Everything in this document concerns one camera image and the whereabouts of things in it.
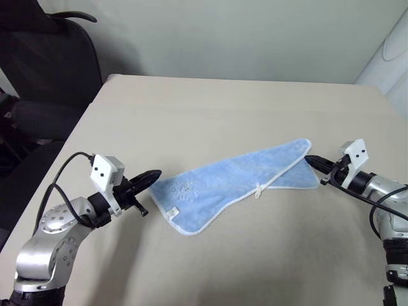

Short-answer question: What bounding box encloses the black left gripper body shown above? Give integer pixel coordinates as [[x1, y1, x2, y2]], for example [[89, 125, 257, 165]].
[[111, 177, 150, 219]]

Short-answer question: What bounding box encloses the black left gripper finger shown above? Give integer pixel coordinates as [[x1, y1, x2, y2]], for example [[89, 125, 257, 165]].
[[131, 170, 163, 185], [135, 175, 161, 194]]

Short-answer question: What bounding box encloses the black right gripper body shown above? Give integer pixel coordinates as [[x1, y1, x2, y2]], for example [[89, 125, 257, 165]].
[[321, 156, 351, 186]]

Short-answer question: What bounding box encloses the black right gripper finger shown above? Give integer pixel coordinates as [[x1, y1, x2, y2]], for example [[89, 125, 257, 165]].
[[304, 154, 333, 167], [307, 159, 333, 175]]

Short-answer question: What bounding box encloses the light blue towel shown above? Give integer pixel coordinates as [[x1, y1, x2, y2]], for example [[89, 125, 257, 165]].
[[149, 137, 320, 237]]

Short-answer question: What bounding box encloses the black office chair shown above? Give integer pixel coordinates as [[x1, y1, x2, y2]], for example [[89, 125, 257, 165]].
[[0, 0, 105, 150]]

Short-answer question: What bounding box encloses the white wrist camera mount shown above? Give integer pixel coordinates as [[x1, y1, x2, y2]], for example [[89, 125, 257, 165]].
[[338, 138, 370, 188], [90, 154, 126, 218]]

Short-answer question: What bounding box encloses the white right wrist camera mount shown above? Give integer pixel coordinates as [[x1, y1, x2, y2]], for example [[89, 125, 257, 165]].
[[338, 138, 370, 188]]

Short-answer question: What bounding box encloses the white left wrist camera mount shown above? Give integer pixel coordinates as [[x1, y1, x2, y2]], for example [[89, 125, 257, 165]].
[[90, 154, 126, 218]]

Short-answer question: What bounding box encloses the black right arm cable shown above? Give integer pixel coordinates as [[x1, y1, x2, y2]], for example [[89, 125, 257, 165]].
[[321, 159, 408, 240]]

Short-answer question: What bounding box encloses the white curved panel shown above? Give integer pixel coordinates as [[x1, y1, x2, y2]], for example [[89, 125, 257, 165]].
[[353, 11, 408, 100]]

